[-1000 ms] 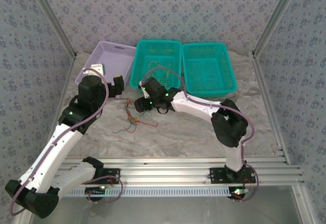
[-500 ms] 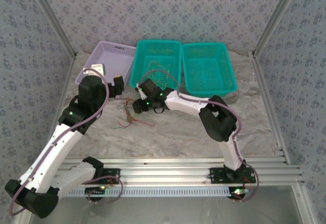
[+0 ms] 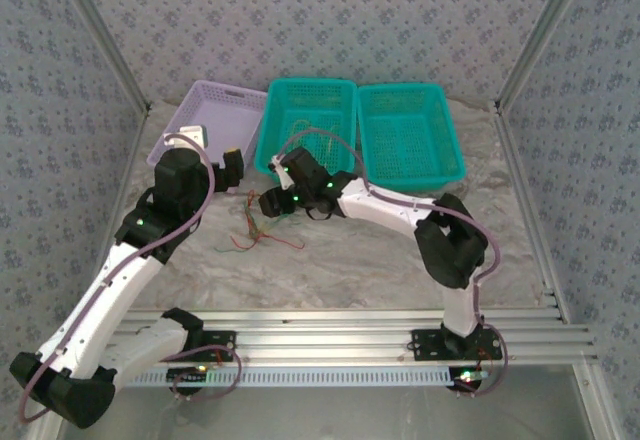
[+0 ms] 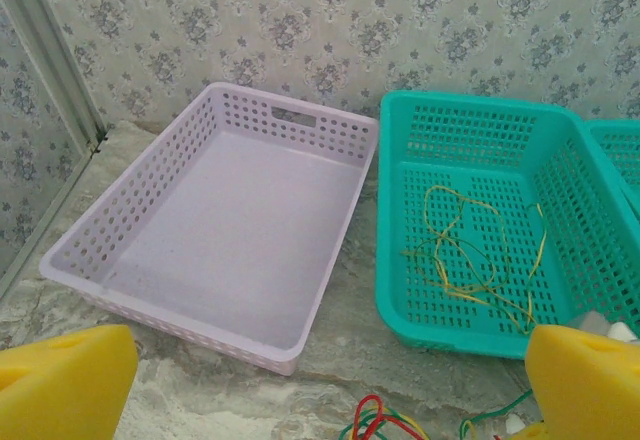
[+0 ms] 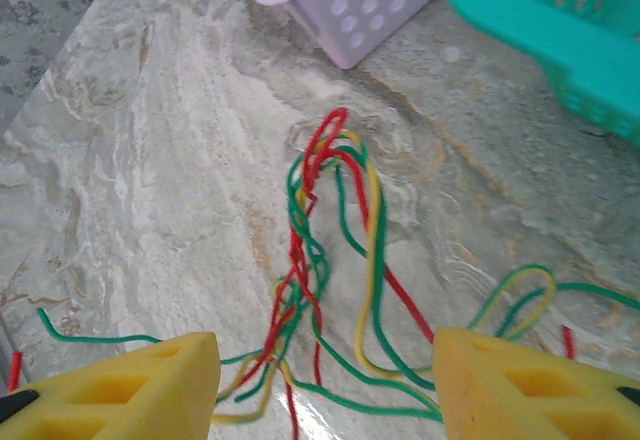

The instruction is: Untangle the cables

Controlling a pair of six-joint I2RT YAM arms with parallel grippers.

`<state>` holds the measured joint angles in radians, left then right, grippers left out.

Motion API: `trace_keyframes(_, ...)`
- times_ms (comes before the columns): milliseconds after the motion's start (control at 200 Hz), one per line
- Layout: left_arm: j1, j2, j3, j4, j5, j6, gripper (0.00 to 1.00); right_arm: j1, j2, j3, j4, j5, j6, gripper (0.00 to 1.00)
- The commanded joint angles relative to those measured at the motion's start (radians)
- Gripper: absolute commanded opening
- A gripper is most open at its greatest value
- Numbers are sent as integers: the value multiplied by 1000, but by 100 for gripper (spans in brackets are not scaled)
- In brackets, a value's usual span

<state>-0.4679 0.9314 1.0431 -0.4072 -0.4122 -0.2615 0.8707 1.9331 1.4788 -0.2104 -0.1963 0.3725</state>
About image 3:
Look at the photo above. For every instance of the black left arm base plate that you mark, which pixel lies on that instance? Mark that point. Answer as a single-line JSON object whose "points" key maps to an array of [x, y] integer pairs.
{"points": [[222, 345]]}

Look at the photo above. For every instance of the aluminium mounting rail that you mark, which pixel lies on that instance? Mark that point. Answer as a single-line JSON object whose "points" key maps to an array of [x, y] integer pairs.
{"points": [[325, 332]]}

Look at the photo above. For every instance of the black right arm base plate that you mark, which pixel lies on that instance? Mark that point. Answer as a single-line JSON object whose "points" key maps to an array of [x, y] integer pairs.
{"points": [[425, 345]]}

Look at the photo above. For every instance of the teal plastic basket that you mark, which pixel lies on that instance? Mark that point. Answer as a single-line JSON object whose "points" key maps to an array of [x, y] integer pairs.
{"points": [[410, 135], [320, 105]]}

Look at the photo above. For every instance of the lilac perforated plastic basket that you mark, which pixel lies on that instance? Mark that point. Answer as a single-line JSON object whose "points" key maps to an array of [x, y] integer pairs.
{"points": [[235, 120]]}

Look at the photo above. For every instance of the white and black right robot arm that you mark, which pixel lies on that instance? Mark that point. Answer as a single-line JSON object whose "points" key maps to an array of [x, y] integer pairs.
{"points": [[385, 207]]}

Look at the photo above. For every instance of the aluminium frame post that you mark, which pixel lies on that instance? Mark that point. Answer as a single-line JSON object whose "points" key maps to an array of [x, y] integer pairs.
{"points": [[106, 35], [541, 35]]}

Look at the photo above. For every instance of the circuit board with LED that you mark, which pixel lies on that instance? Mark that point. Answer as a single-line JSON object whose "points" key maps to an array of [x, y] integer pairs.
{"points": [[187, 373], [467, 376]]}

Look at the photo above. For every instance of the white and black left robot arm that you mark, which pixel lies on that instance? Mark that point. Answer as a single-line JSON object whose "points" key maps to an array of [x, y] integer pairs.
{"points": [[100, 300]]}

